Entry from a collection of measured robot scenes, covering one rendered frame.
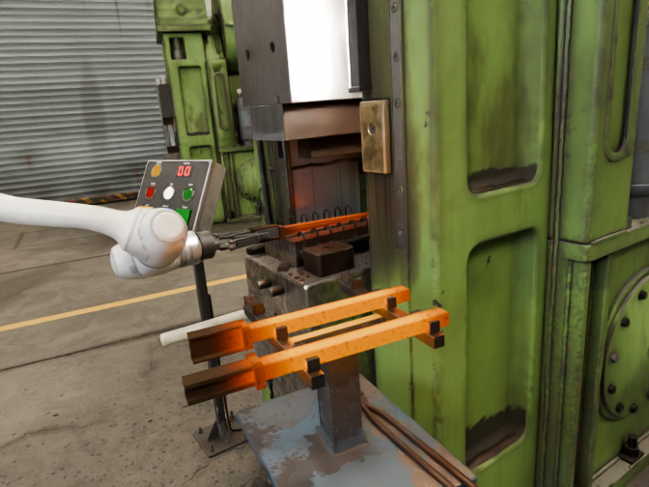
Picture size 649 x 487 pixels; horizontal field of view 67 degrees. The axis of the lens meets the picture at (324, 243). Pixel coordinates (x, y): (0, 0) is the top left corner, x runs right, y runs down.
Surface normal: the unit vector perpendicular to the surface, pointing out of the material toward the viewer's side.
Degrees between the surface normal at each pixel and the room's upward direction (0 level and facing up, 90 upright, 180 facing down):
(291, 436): 0
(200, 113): 89
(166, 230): 67
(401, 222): 90
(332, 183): 90
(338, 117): 90
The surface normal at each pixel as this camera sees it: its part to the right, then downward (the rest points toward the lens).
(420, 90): -0.83, 0.21
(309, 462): -0.07, -0.96
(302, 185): 0.55, 0.19
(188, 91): 0.33, 0.22
